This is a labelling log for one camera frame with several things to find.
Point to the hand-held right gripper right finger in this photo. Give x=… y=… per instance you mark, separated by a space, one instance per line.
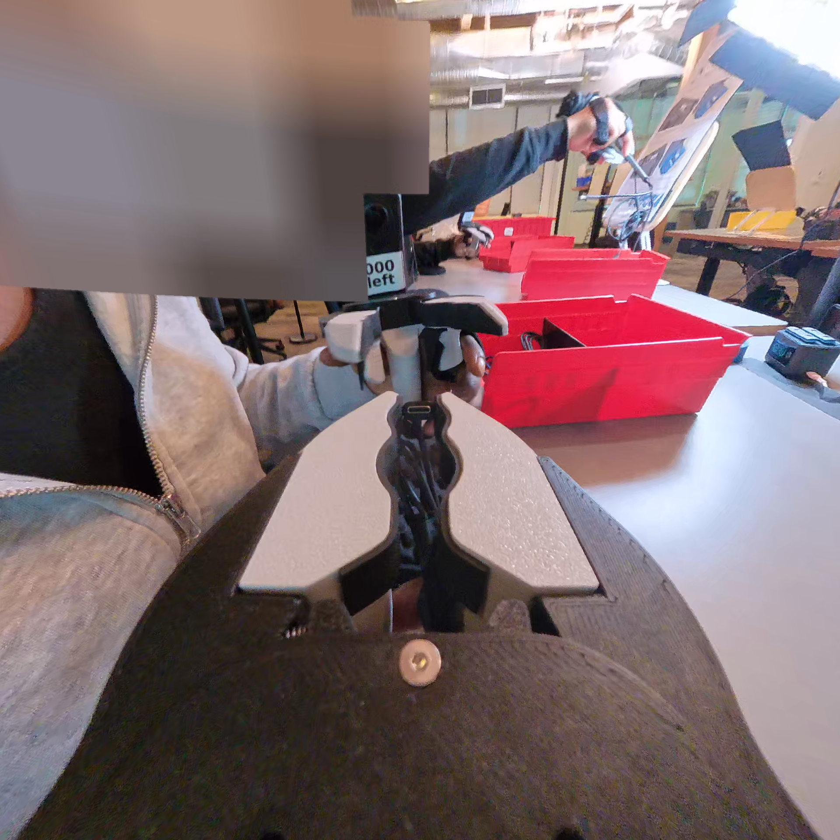
x=512 y=512

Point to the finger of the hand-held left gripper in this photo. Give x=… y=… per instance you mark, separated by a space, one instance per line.
x=459 y=315
x=348 y=338

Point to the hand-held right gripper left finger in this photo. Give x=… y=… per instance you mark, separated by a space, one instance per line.
x=328 y=505

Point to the person's left forearm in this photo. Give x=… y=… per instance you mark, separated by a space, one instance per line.
x=289 y=394

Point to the person's left hand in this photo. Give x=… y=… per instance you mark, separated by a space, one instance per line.
x=474 y=371

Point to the large red plastic bin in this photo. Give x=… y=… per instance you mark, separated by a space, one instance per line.
x=590 y=380

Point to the white poster board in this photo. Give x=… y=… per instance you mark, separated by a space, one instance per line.
x=682 y=124

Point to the wooden desk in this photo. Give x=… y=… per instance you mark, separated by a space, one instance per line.
x=754 y=239

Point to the yellow plastic bin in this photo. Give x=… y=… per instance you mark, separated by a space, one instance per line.
x=761 y=220

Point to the blue-grey battery charger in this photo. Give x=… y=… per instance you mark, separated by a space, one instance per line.
x=804 y=351

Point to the cardboard panel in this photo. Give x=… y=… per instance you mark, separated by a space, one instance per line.
x=771 y=187

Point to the black flag panel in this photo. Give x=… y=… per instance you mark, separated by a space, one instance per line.
x=761 y=144

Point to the studio light panel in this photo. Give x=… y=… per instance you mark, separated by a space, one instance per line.
x=774 y=59

